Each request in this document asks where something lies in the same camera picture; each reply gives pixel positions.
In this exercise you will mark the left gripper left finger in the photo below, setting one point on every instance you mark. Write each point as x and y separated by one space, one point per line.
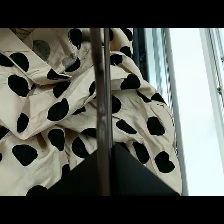
80 180

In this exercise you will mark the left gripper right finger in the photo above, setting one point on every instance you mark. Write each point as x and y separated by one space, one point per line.
140 176

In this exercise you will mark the beige black-dotted garment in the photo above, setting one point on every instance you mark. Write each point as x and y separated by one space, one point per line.
33 110

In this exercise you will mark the silver frame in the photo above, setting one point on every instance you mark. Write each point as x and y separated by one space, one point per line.
172 83

